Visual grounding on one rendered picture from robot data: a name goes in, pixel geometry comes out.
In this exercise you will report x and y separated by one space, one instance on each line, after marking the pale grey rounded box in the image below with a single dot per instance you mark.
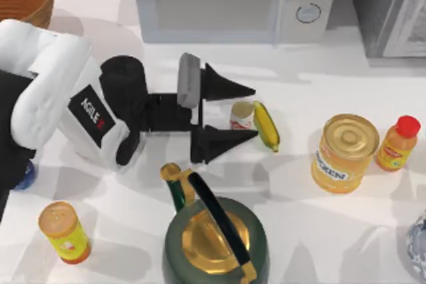
188 79

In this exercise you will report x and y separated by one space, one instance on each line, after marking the red and white can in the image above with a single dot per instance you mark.
241 119

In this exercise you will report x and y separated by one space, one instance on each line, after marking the yellow corn cob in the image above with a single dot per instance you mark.
266 127

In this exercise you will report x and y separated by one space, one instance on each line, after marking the green and gold kettle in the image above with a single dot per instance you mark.
213 244

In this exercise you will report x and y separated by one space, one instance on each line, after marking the pale microwave oven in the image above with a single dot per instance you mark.
313 36

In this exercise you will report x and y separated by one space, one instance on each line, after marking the grey microwave knob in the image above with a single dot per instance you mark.
309 13

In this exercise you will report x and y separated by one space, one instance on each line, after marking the large yellow can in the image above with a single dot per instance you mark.
342 157

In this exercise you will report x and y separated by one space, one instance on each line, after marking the blue bottle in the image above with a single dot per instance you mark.
26 177

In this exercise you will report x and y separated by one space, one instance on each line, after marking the yellow and orange can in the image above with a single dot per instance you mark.
66 234

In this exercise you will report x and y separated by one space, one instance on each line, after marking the orange bottle with red cap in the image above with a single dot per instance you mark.
397 147

